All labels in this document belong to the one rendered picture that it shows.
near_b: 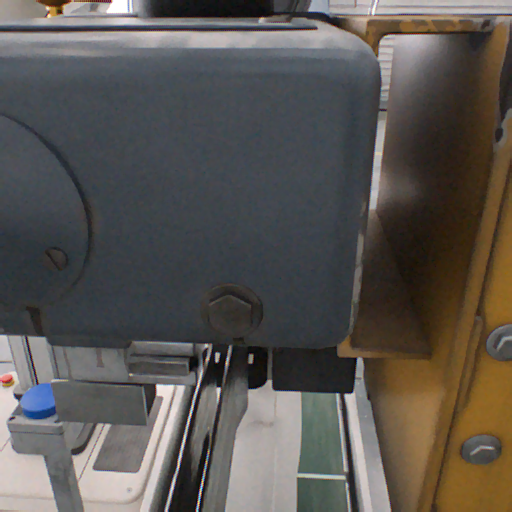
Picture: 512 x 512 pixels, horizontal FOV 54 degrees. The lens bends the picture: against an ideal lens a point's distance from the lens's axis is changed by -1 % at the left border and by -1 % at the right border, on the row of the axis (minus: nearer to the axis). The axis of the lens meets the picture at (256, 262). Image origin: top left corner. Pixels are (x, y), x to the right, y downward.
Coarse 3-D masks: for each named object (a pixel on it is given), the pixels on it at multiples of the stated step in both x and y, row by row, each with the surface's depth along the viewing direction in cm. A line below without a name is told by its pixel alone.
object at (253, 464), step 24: (264, 408) 72; (288, 408) 78; (240, 432) 67; (264, 432) 73; (288, 432) 75; (240, 456) 72; (264, 456) 73; (288, 456) 77; (240, 480) 74; (264, 480) 74; (288, 480) 79; (240, 504) 76; (264, 504) 75; (288, 504) 82
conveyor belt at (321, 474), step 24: (192, 408) 137; (312, 408) 137; (336, 408) 137; (312, 432) 129; (336, 432) 129; (312, 456) 122; (336, 456) 122; (312, 480) 116; (336, 480) 116; (312, 504) 110; (336, 504) 110
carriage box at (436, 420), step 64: (448, 64) 25; (448, 128) 25; (384, 192) 42; (448, 192) 25; (448, 256) 25; (448, 320) 24; (384, 384) 39; (448, 384) 24; (384, 448) 38; (448, 448) 27
